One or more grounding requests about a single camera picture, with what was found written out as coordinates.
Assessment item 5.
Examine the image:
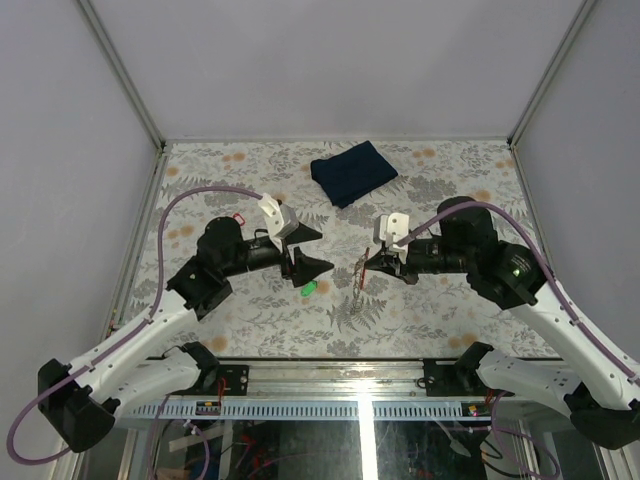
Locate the key with red tag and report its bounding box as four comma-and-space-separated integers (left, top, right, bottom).
233, 213, 246, 226

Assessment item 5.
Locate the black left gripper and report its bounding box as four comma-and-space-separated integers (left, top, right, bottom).
224, 223, 336, 286

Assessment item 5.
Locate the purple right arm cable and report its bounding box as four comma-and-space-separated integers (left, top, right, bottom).
392, 198, 640, 384

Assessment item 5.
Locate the left aluminium frame post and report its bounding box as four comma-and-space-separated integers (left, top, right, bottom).
74, 0, 166, 151

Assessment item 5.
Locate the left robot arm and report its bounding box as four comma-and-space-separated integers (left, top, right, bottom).
37, 217, 333, 453

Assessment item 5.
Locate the aluminium table edge rail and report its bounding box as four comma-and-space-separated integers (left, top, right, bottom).
119, 355, 571, 401

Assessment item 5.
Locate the aluminium frame post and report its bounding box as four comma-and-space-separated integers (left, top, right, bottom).
74, 0, 166, 151
507, 0, 600, 149

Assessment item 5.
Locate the right aluminium frame post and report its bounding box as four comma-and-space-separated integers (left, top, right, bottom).
507, 0, 600, 149

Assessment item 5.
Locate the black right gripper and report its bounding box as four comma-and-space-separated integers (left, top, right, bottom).
364, 235, 473, 284

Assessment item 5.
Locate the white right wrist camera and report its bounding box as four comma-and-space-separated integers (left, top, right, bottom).
373, 212, 410, 264

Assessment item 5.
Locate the key with green tag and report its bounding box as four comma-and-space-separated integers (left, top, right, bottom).
300, 280, 318, 298

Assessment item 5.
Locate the steel key holder red handle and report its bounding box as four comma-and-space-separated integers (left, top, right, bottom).
349, 247, 370, 315

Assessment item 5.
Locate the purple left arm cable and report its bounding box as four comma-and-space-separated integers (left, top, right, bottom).
8, 186, 264, 462

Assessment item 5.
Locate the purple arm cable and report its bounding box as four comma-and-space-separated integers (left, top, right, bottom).
8, 186, 264, 462
392, 198, 640, 384

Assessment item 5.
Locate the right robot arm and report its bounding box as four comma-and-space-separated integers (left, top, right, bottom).
365, 196, 639, 450

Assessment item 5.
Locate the perforated cable duct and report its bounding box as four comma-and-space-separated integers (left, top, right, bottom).
126, 399, 490, 421

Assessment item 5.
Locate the folded dark blue cloth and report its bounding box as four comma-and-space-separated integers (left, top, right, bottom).
310, 141, 398, 209

